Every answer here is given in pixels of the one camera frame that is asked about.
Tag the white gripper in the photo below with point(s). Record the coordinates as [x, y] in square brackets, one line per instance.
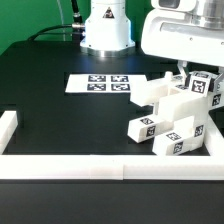
[186, 30]

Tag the white tagged cube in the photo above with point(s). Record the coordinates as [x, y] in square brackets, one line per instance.
[199, 82]

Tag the white chair seat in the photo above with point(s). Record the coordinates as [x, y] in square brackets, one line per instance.
[191, 122]

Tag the white chair back frame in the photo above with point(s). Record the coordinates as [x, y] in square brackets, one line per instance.
[166, 91]

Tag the white U-shaped fence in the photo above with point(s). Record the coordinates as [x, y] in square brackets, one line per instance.
[102, 167]

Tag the white marker base plate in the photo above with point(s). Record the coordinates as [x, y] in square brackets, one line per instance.
[102, 83]

